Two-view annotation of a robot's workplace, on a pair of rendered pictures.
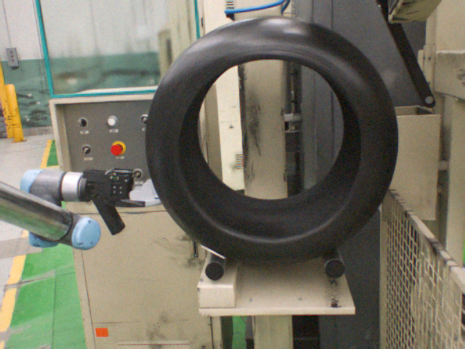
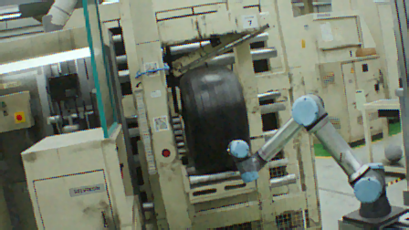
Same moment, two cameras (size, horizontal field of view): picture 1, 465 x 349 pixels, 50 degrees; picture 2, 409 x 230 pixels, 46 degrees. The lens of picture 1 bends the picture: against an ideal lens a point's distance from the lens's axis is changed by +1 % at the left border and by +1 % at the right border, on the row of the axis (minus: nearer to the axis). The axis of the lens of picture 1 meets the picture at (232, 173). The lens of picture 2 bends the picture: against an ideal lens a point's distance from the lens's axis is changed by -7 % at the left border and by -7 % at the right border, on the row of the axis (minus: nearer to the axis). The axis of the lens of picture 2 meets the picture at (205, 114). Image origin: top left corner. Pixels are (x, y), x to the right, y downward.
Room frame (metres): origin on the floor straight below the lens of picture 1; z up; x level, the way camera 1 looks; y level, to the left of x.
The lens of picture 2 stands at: (1.77, 2.66, 1.49)
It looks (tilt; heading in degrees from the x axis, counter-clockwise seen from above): 6 degrees down; 259
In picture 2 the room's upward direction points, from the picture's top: 9 degrees counter-clockwise
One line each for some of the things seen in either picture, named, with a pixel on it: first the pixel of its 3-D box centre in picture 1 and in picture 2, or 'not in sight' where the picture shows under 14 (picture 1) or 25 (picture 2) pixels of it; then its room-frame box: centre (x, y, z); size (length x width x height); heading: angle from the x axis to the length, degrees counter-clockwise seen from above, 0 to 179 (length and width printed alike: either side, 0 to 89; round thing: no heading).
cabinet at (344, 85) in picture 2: not in sight; (353, 99); (-1.81, -4.15, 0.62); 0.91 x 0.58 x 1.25; 17
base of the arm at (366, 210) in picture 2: not in sight; (374, 202); (0.69, 0.70, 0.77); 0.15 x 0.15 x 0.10
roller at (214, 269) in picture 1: (221, 243); (220, 175); (1.24, 0.04, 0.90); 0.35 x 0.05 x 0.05; 174
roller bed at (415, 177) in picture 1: (400, 161); (169, 141); (1.41, -0.50, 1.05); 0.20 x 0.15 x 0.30; 174
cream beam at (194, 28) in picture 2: not in sight; (208, 26); (1.07, -0.38, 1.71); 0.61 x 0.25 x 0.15; 174
